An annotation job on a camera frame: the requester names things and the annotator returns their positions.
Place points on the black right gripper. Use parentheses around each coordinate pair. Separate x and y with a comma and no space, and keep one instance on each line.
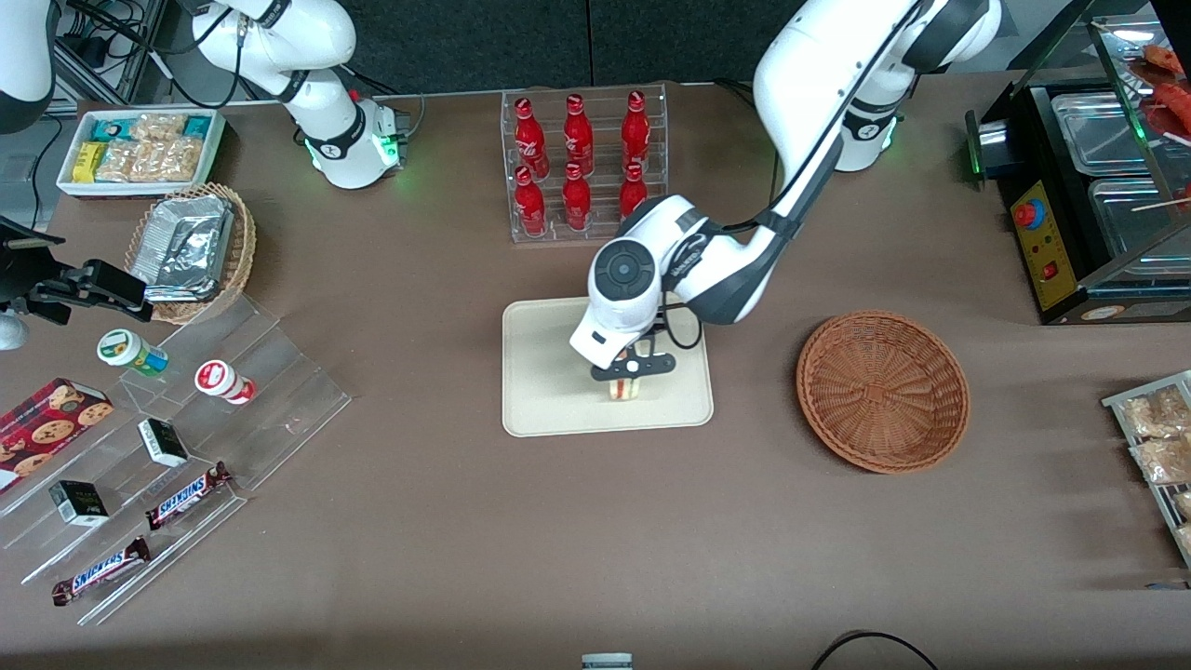
(26,272)

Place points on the small layered sandwich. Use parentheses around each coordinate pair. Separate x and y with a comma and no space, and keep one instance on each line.
(627,387)

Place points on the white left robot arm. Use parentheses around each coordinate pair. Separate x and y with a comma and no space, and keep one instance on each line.
(809,74)

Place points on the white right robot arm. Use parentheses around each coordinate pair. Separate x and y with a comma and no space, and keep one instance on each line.
(321,112)

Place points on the beige plastic tray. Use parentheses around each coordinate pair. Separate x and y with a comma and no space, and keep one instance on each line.
(549,391)

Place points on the wicker basket with foil packs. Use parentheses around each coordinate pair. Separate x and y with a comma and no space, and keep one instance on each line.
(240,251)

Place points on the empty brown wicker basket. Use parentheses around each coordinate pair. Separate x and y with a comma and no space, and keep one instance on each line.
(882,391)

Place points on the tray of packaged snacks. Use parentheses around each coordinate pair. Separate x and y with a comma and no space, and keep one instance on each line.
(1117,402)

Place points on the green lidded sunflower cup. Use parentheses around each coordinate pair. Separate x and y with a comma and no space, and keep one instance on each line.
(126,349)

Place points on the foil wrapped pack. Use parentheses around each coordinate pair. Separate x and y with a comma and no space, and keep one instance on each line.
(186,212)
(191,261)

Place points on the white snack bin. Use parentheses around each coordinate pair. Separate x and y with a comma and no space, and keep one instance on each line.
(70,186)

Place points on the red tartan cookie box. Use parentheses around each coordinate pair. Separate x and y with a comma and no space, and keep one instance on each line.
(46,428)

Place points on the yellow snack packet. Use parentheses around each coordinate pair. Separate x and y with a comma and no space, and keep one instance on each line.
(88,161)

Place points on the clear rice cracker packet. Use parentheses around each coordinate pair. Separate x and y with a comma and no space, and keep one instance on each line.
(172,158)
(119,161)
(158,127)

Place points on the red lidded yogurt cup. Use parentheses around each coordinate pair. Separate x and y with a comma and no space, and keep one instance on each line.
(221,380)

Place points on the clear acrylic bottle rack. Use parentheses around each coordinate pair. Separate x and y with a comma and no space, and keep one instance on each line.
(600,223)

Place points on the small black carton box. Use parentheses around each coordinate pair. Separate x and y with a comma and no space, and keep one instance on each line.
(79,502)
(164,443)

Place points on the teal snack packet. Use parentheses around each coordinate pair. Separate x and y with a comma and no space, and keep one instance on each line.
(197,127)
(112,128)

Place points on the red cola bottle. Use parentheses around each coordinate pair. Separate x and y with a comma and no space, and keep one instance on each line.
(528,135)
(530,205)
(633,191)
(635,130)
(576,200)
(578,135)

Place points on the clear acrylic tiered stand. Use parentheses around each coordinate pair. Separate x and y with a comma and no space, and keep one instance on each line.
(279,400)
(28,544)

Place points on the Snickers chocolate bar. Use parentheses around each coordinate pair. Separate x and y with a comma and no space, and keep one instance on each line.
(188,496)
(100,571)

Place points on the small grey device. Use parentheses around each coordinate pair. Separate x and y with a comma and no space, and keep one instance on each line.
(607,662)

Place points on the red emergency stop button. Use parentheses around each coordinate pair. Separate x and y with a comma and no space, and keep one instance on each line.
(1028,214)

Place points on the black food warmer cabinet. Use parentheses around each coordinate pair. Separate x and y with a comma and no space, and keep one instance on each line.
(1070,270)

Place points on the clear pastry packet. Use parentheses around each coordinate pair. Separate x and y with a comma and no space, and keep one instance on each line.
(1165,461)
(1184,504)
(1154,414)
(1185,540)

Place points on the steel food pan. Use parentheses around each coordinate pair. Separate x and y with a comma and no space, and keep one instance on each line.
(1140,223)
(1098,130)

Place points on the wooden skewer stick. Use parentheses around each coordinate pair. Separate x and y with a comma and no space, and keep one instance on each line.
(1163,203)

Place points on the red sausage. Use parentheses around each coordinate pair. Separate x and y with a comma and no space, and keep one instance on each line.
(1168,58)
(1177,107)

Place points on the metal frame shelf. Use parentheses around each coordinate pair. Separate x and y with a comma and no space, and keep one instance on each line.
(102,46)

